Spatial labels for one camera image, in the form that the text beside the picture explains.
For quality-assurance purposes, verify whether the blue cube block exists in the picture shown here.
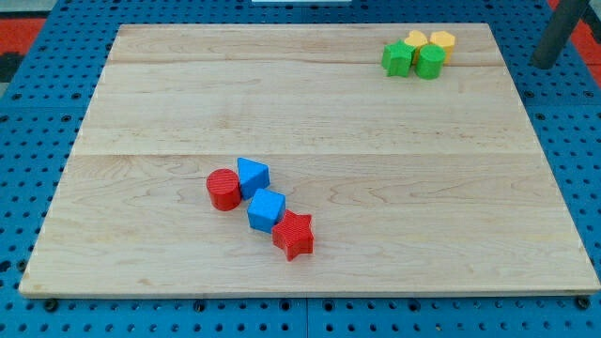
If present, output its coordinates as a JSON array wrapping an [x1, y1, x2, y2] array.
[[247, 189, 285, 234]]

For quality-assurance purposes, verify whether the yellow heart block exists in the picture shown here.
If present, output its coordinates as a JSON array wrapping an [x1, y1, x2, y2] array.
[[404, 30, 429, 65]]

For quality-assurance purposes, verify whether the red star block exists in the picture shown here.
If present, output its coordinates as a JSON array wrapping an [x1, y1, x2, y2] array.
[[271, 209, 315, 261]]

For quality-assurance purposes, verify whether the blue triangle block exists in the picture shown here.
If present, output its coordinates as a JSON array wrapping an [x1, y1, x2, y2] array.
[[237, 158, 270, 200]]

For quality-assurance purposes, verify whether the red cylinder block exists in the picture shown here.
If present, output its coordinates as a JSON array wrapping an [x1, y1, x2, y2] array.
[[206, 168, 241, 211]]

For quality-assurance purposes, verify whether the green cylinder block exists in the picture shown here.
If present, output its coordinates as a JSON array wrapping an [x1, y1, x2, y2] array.
[[415, 44, 446, 80]]

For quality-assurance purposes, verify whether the green star block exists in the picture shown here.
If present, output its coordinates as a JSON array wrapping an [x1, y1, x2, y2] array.
[[381, 40, 416, 77]]

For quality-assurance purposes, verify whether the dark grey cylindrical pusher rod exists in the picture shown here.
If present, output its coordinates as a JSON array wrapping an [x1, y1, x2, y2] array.
[[531, 0, 590, 69]]

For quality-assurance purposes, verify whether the yellow hexagon block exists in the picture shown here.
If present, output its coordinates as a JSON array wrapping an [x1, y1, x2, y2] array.
[[429, 31, 456, 65]]

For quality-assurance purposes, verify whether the light wooden board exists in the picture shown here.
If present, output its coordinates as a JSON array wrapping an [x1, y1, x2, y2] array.
[[20, 23, 600, 299]]

